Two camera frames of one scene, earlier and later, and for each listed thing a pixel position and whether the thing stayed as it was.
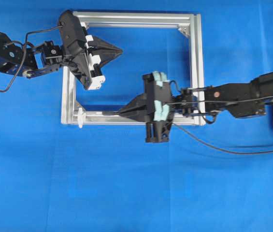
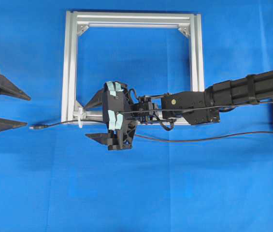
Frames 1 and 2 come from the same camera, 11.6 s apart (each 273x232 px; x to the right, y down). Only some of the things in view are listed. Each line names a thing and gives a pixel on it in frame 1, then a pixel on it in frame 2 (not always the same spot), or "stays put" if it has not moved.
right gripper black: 158,113 -> 118,113
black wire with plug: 110,113 -> 44,126
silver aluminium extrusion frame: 70,113 stays put
